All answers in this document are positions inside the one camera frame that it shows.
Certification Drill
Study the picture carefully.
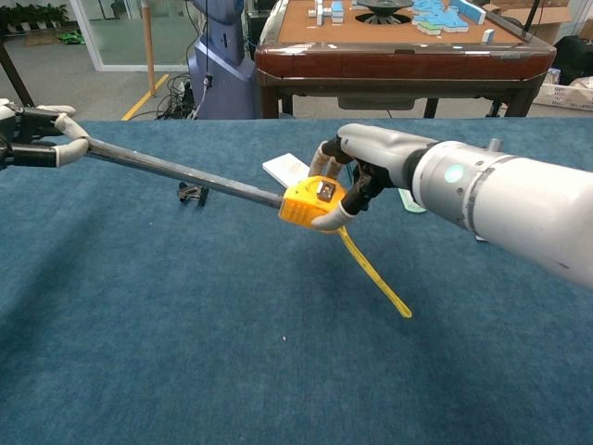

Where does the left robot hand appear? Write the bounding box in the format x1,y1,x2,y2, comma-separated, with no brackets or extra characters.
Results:
0,97,90,171

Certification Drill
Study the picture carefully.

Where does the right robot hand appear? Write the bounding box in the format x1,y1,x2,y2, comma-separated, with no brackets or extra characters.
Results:
309,122,439,232

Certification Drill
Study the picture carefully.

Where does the yellow tape measure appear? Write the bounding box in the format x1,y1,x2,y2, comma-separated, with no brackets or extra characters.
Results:
85,136,413,320

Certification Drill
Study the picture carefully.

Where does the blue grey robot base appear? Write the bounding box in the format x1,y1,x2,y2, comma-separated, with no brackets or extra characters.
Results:
187,0,259,121

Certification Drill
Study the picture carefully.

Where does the light green brush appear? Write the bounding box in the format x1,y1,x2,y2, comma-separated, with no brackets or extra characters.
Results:
397,187,427,214

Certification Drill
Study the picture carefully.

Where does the black table leg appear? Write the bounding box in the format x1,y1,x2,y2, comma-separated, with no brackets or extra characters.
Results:
0,39,36,108

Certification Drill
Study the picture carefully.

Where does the brown mahjong table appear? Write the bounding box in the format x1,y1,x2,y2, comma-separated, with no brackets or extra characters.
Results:
253,0,557,120

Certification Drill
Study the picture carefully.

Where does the white rectangular block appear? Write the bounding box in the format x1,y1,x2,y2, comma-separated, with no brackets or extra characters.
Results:
261,153,312,189

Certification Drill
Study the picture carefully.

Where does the green floor item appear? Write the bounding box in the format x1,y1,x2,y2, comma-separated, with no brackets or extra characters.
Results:
57,28,87,46

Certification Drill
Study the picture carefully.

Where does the white framed glass partition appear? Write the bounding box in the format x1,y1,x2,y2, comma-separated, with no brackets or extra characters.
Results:
69,0,196,73

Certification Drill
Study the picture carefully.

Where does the black mahjong table hub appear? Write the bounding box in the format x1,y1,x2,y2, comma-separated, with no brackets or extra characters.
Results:
354,0,416,25

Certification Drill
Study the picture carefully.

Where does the row of potted plants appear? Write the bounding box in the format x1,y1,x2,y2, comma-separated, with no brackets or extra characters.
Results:
0,3,69,32

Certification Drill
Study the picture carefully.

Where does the stack of blue mahjong tiles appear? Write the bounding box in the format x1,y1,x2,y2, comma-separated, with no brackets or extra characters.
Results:
411,0,487,36

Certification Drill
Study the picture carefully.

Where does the cluster of white mahjong tiles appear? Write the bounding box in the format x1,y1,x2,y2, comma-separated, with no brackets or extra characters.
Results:
308,0,347,27

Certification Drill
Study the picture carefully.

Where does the wooden pole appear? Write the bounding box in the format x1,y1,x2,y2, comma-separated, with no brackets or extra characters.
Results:
141,0,158,98

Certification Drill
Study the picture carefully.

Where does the black metal clip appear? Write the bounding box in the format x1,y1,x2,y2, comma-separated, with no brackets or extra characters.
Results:
176,183,209,208

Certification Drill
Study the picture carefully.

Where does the white plastic basket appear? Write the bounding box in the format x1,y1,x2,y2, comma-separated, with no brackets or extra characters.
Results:
532,82,593,112

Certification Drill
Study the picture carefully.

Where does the blue table mat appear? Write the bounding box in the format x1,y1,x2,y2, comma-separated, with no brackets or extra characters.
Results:
0,118,593,445

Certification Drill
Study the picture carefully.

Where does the black bag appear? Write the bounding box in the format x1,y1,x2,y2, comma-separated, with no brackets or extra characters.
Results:
553,35,593,87

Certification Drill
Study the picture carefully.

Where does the cardboard box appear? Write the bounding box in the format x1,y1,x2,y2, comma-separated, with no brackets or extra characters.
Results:
481,0,580,45

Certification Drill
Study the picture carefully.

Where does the black cable bundle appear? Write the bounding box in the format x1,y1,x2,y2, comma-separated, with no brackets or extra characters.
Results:
155,73,200,121

